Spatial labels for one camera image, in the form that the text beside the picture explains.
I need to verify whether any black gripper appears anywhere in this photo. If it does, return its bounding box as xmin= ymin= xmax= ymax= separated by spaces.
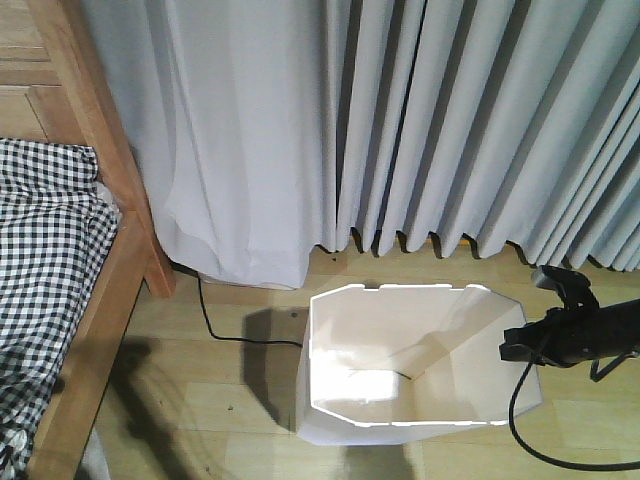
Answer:
xmin=499 ymin=300 xmax=639 ymax=368

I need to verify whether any white plastic trash bin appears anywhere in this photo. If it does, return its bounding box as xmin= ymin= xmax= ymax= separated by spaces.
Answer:
xmin=295 ymin=284 xmax=543 ymax=446

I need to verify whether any grey curtain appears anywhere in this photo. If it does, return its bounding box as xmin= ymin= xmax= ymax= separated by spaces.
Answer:
xmin=83 ymin=1 xmax=639 ymax=288

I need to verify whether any checkered bed sheet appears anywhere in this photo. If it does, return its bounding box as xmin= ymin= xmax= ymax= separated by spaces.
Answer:
xmin=1 ymin=138 xmax=121 ymax=479

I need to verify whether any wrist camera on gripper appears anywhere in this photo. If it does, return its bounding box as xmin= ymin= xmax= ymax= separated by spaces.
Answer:
xmin=531 ymin=265 xmax=599 ymax=310

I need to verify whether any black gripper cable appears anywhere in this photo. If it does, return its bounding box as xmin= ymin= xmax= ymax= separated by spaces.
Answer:
xmin=507 ymin=329 xmax=640 ymax=471

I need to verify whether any black power cord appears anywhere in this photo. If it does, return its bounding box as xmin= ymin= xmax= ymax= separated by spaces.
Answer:
xmin=172 ymin=264 xmax=306 ymax=347

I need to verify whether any wooden bed frame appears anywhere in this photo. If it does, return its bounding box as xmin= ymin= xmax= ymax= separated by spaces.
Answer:
xmin=1 ymin=1 xmax=175 ymax=479

